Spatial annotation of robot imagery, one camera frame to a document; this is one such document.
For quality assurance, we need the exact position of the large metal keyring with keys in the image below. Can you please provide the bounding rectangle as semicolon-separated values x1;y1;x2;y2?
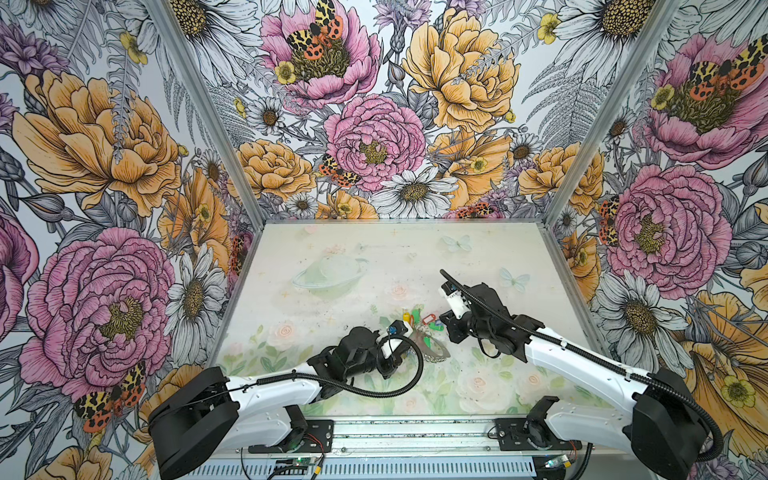
402;311;450;363

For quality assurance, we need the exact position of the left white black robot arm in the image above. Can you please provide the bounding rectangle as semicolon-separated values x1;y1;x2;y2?
148;321;425;479

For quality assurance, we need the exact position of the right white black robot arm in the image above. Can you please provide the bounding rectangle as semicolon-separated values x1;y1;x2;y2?
439;277;725;479

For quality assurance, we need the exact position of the green circuit board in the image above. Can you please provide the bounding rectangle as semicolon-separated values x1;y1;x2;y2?
268;457;318;479

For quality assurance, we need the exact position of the white vented panel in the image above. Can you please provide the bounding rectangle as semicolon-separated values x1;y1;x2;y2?
186;456;536;479

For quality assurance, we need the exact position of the left black corrugated cable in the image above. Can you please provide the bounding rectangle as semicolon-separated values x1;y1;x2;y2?
254;334;425;399

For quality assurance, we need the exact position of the black corrugated cable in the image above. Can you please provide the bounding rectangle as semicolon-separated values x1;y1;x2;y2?
254;334;425;399
439;268;725;463

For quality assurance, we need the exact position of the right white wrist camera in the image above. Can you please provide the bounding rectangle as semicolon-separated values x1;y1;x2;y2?
440;282;471;319

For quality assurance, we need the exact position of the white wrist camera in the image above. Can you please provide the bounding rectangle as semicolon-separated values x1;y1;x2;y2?
440;282;471;319
380;320;412;359

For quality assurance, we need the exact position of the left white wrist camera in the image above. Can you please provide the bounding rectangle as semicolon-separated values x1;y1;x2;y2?
380;320;412;359

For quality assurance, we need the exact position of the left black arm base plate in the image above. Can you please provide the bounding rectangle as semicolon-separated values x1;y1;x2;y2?
247;419;335;454

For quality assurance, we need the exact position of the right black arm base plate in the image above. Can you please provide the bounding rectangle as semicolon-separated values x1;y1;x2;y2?
486;417;582;452

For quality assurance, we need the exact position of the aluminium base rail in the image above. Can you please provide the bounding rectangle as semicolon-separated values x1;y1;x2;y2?
155;403;633;468

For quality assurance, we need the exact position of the right black corrugated cable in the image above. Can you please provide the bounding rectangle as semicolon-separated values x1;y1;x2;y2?
439;268;725;463

